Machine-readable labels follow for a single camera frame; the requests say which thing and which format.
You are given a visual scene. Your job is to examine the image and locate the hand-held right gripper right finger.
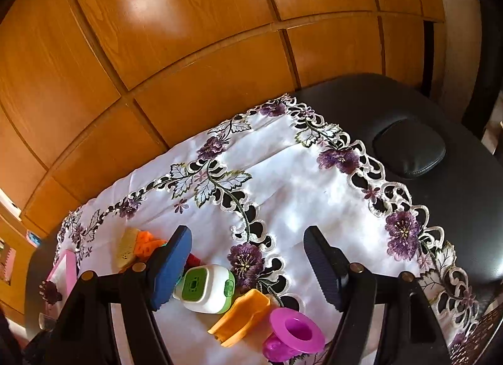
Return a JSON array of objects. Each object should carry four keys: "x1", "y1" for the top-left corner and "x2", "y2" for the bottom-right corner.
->
[{"x1": 304, "y1": 225, "x2": 452, "y2": 365}]

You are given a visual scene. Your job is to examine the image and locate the white floral embroidered tablecloth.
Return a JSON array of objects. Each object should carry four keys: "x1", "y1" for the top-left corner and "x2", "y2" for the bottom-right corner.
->
[{"x1": 55, "y1": 93, "x2": 482, "y2": 365}]

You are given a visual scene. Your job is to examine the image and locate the black leather cushion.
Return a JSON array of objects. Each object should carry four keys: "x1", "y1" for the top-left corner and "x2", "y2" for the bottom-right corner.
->
[{"x1": 371, "y1": 119, "x2": 446, "y2": 181}]

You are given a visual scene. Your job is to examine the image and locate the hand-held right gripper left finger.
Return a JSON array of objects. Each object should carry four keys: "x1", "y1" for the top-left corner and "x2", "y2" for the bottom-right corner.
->
[{"x1": 24, "y1": 225, "x2": 193, "y2": 365}]

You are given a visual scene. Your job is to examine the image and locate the pink storage box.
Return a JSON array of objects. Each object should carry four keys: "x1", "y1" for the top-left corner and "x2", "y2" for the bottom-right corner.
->
[{"x1": 46, "y1": 249, "x2": 79, "y2": 306}]

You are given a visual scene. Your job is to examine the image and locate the brown patterned cloth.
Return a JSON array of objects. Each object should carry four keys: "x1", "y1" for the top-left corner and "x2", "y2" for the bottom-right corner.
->
[{"x1": 452, "y1": 302, "x2": 503, "y2": 365}]

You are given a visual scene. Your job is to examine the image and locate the orange plastic building block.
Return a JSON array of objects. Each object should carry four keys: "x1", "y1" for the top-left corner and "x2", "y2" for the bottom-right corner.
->
[{"x1": 134, "y1": 230, "x2": 168, "y2": 261}]

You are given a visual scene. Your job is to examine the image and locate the wooden side cabinet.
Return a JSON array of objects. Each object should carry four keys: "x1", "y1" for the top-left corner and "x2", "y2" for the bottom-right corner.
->
[{"x1": 0, "y1": 188, "x2": 40, "y2": 318}]

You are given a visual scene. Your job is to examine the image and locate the magenta plastic funnel toy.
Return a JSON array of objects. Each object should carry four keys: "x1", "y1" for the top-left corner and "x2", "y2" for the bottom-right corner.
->
[{"x1": 263, "y1": 307, "x2": 326, "y2": 362}]

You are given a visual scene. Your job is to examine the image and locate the orange plastic scoop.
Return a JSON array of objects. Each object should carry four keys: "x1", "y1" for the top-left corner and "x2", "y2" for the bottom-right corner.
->
[{"x1": 207, "y1": 288, "x2": 273, "y2": 348}]

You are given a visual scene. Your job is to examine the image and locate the wooden panelled wardrobe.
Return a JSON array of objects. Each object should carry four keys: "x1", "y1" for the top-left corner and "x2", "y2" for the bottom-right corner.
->
[{"x1": 0, "y1": 0, "x2": 452, "y2": 240}]

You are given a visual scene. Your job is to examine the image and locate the yellow foam block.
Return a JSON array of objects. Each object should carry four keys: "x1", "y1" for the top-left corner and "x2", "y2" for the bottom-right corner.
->
[{"x1": 116, "y1": 227, "x2": 140, "y2": 269}]

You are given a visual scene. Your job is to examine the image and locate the white and green container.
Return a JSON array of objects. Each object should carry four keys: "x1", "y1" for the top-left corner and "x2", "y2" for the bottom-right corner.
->
[{"x1": 173, "y1": 264, "x2": 236, "y2": 315}]

